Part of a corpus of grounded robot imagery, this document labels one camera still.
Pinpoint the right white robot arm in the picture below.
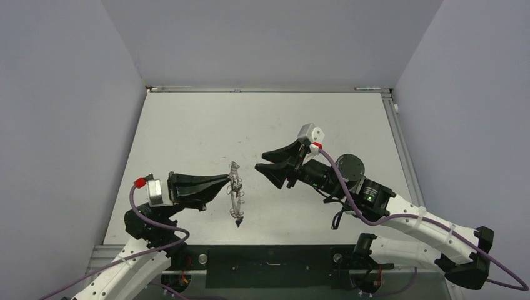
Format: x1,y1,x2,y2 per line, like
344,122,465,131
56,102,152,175
255,141,494,290

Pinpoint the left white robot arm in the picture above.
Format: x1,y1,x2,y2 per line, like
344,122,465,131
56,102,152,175
73,172,231,299

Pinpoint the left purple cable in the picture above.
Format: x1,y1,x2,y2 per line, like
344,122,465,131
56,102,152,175
37,184,226,300

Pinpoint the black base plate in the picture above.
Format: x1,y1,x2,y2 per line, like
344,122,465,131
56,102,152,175
169,244,394,289

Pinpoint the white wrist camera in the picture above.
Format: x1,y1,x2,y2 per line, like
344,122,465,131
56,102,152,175
297,122,325,156
134,174,173,207

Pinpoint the silver perforated ring disc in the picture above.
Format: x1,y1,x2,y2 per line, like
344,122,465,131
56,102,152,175
227,161,244,228

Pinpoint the red white marker pen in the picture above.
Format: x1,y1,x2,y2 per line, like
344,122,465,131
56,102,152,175
354,87,382,92

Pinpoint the aluminium frame rail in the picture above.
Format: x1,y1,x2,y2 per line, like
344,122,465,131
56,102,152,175
381,89,459,274

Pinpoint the purple cable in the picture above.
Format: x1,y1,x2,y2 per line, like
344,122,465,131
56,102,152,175
316,148,530,298
37,184,226,300

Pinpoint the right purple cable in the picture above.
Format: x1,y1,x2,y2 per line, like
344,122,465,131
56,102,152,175
316,148,530,298

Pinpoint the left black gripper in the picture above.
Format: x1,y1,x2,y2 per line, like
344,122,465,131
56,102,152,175
157,170,231,221

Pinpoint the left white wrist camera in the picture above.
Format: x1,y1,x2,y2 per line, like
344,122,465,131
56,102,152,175
134,174,173,207

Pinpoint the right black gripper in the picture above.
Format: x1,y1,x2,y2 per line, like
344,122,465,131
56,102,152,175
256,138,347,199

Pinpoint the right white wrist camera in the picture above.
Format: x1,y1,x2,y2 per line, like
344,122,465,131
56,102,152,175
297,122,325,156

